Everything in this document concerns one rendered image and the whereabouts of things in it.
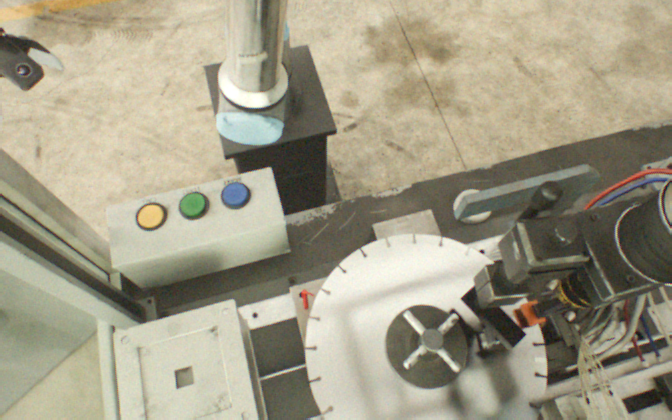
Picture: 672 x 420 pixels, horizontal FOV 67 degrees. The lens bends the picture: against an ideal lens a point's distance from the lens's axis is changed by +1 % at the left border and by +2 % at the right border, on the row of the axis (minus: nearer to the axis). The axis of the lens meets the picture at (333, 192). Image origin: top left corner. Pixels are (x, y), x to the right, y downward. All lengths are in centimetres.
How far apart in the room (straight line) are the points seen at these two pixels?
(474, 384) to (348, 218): 41
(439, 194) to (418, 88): 113
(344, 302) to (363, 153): 125
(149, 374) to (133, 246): 20
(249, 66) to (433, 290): 43
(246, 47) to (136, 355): 47
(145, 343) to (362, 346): 32
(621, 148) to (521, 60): 117
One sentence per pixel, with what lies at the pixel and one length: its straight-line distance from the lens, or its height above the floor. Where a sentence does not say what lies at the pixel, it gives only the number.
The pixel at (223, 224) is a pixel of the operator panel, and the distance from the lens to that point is 84.
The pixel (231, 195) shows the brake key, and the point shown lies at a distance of 85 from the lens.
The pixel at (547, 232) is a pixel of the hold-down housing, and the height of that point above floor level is 125.
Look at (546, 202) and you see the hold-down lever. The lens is 47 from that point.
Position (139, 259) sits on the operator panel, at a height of 90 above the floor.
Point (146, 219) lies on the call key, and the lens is 87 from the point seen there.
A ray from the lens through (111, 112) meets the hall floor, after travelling 219.
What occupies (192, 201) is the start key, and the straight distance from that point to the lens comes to 86.
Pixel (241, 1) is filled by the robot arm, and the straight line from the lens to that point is 70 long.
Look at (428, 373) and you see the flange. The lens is 72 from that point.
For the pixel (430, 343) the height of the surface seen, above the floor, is 100.
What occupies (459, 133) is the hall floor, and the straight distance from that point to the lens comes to 204.
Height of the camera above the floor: 166
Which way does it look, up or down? 64 degrees down
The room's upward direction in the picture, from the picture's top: 3 degrees clockwise
